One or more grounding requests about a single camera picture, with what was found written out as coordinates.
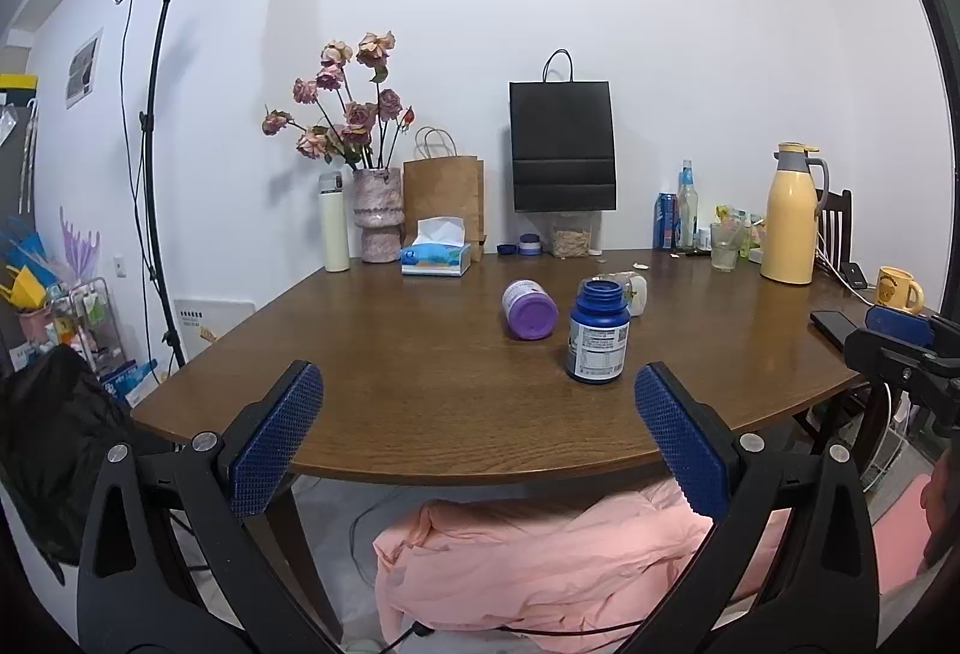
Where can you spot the clear glass cup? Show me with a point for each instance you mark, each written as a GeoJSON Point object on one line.
{"type": "Point", "coordinates": [724, 249]}

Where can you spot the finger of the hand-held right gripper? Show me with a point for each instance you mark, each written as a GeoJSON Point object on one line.
{"type": "Point", "coordinates": [896, 322]}
{"type": "Point", "coordinates": [881, 354]}

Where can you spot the blue wipes packet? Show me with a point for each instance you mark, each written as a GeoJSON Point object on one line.
{"type": "Point", "coordinates": [127, 384]}

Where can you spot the dried pink flowers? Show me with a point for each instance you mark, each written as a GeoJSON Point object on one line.
{"type": "Point", "coordinates": [352, 118]}

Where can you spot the yellow thermos jug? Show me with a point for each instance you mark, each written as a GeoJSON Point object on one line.
{"type": "Point", "coordinates": [790, 219]}

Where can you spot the black paper bag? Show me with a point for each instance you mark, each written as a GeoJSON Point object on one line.
{"type": "Point", "coordinates": [562, 144]}

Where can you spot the yellow smiley mug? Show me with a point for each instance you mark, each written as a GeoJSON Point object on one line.
{"type": "Point", "coordinates": [894, 290]}

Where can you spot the small white bottle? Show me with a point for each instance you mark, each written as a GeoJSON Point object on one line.
{"type": "Point", "coordinates": [634, 294]}

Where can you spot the wall poster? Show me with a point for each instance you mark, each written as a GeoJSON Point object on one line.
{"type": "Point", "coordinates": [83, 69]}

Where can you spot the purple plastic hanger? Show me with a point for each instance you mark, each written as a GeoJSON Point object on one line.
{"type": "Point", "coordinates": [79, 245]}

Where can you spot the brown paper bag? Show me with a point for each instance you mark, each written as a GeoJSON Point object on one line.
{"type": "Point", "coordinates": [442, 193]}

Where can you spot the purple plastic bottle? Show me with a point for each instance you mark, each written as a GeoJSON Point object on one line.
{"type": "Point", "coordinates": [529, 313]}

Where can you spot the black jacket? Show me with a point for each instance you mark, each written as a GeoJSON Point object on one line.
{"type": "Point", "coordinates": [52, 444]}

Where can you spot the clear plastic bottle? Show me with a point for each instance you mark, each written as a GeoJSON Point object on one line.
{"type": "Point", "coordinates": [688, 211]}

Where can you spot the pink cloth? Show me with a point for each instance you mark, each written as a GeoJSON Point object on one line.
{"type": "Point", "coordinates": [540, 556]}

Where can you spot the blue drink can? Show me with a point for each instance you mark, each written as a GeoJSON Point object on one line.
{"type": "Point", "coordinates": [664, 223]}

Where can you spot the black power bank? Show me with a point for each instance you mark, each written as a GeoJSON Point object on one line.
{"type": "Point", "coordinates": [853, 275]}

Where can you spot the white thermos bottle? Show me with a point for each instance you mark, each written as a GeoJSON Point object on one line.
{"type": "Point", "coordinates": [334, 226]}

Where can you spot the pink cushion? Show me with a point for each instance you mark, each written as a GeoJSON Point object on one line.
{"type": "Point", "coordinates": [900, 534]}

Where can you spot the dark blue supplement bottle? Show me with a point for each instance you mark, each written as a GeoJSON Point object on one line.
{"type": "Point", "coordinates": [598, 339]}

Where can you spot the dark wooden chair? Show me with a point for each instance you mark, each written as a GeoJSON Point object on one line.
{"type": "Point", "coordinates": [838, 226]}

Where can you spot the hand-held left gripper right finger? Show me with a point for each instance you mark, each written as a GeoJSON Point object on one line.
{"type": "Point", "coordinates": [681, 444]}

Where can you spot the person's right forearm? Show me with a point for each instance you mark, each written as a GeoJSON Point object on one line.
{"type": "Point", "coordinates": [943, 511]}

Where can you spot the pink stone vase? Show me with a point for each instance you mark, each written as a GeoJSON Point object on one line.
{"type": "Point", "coordinates": [379, 215]}

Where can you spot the black smartphone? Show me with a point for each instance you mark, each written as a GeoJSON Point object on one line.
{"type": "Point", "coordinates": [834, 327]}

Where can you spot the small blue-lidded jar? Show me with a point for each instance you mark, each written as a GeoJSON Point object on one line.
{"type": "Point", "coordinates": [531, 246]}

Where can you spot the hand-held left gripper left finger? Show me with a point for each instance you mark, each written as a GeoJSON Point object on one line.
{"type": "Point", "coordinates": [276, 438]}

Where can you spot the white flat box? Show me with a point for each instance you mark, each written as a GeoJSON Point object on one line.
{"type": "Point", "coordinates": [217, 324]}

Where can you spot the blue tissue box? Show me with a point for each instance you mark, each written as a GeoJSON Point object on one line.
{"type": "Point", "coordinates": [436, 256]}

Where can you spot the clear snack container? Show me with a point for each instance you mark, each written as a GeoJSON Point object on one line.
{"type": "Point", "coordinates": [576, 238]}

